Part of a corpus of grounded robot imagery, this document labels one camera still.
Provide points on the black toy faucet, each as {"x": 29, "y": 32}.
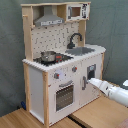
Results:
{"x": 71, "y": 44}

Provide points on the black toy stovetop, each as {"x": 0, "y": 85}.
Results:
{"x": 58, "y": 59}

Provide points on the grey range hood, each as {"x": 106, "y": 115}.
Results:
{"x": 48, "y": 18}

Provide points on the white toy oven door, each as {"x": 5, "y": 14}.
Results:
{"x": 61, "y": 100}

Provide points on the white cupboard door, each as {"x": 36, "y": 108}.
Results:
{"x": 88, "y": 92}

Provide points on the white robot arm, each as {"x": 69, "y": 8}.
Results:
{"x": 115, "y": 93}

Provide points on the silver toy pot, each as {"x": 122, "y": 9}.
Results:
{"x": 48, "y": 56}

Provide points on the grey ice dispenser panel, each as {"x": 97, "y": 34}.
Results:
{"x": 91, "y": 71}

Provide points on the wooden toy kitchen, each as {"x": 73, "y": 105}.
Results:
{"x": 39, "y": 78}

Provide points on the white toy microwave door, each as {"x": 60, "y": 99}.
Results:
{"x": 77, "y": 11}

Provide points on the red stove knob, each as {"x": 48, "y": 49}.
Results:
{"x": 74, "y": 69}
{"x": 56, "y": 75}

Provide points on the grey toy sink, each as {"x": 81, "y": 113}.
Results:
{"x": 79, "y": 51}

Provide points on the right red stove knob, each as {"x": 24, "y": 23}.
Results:
{"x": 74, "y": 69}

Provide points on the left red stove knob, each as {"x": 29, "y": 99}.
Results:
{"x": 56, "y": 75}

